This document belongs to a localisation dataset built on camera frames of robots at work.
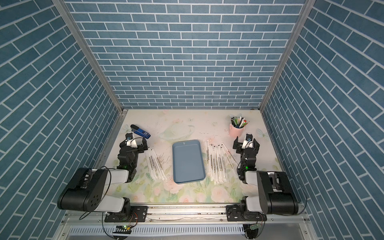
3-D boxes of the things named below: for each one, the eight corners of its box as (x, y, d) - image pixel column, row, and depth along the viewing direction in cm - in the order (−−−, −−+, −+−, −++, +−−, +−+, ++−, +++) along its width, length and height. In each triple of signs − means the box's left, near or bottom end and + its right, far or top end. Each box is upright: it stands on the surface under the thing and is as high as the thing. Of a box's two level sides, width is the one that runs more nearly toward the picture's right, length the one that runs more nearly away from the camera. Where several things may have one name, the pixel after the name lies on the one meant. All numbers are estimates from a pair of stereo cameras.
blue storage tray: (168, 183, 85) (167, 182, 83) (173, 141, 104) (173, 139, 102) (205, 183, 86) (205, 182, 84) (204, 141, 104) (204, 139, 102)
